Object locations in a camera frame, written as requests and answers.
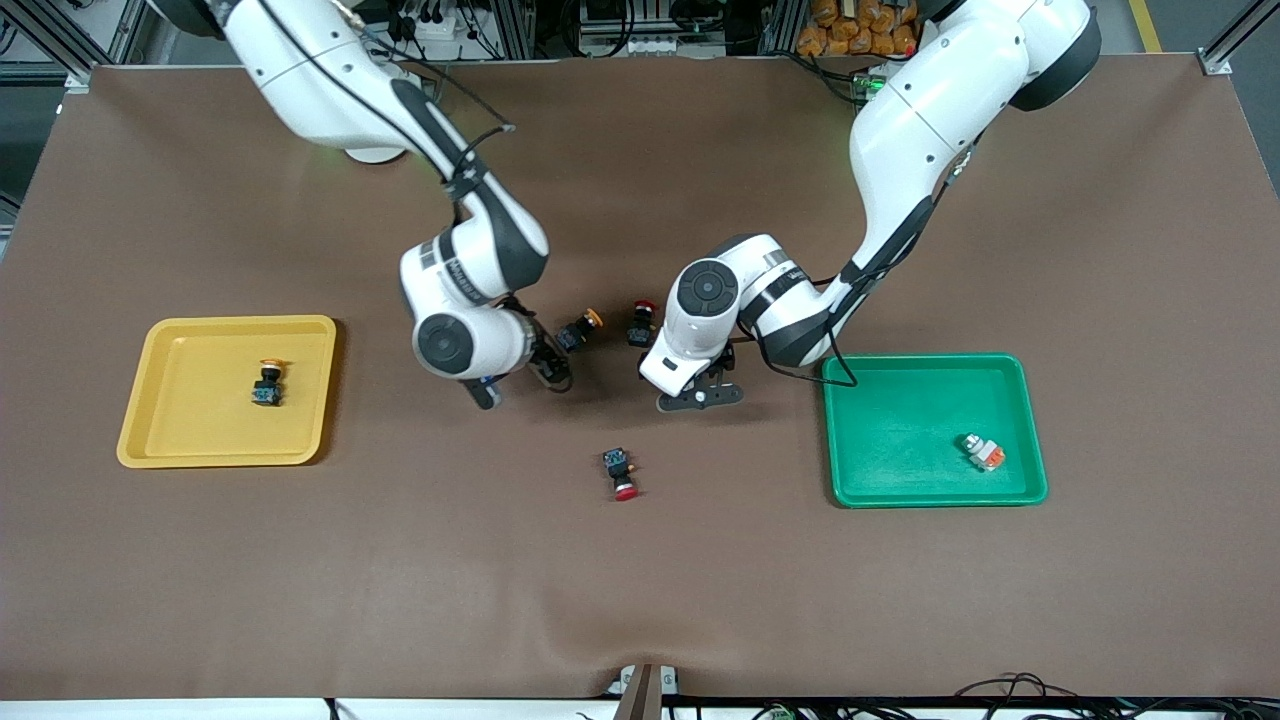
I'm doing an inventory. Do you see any green button grey switch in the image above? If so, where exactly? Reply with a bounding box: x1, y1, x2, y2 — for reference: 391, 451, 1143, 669
955, 432, 1007, 473

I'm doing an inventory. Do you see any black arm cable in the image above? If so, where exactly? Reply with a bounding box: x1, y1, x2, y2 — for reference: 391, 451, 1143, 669
735, 140, 986, 389
260, 0, 576, 393

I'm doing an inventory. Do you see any brown table mat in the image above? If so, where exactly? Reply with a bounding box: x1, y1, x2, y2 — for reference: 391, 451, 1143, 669
0, 55, 1280, 701

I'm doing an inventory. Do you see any white power strip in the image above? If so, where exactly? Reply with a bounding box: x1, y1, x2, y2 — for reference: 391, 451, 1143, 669
400, 0, 471, 46
578, 33, 701, 59

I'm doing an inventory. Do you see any aluminium frame profile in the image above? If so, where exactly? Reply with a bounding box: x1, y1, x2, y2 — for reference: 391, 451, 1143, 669
0, 0, 101, 96
1195, 0, 1280, 76

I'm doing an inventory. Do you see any yellow plastic tray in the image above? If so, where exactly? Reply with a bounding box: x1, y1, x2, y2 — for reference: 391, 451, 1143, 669
116, 316, 339, 469

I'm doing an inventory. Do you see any black cable bundle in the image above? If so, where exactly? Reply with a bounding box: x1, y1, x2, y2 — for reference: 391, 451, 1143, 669
945, 672, 1280, 720

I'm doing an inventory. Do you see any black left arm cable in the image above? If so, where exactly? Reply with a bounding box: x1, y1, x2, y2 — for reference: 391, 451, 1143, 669
735, 140, 986, 389

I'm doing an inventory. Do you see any yellow push button switch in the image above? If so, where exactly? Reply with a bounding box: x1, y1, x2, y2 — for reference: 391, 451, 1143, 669
251, 358, 288, 408
556, 308, 605, 354

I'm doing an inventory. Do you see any orange bagged items pile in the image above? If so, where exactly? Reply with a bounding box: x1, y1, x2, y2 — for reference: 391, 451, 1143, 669
797, 0, 919, 58

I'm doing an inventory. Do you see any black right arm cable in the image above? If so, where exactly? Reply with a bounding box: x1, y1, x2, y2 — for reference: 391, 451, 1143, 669
260, 0, 576, 393

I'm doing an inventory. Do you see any green plastic tray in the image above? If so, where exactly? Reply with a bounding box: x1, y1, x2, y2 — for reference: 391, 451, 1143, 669
822, 352, 1049, 509

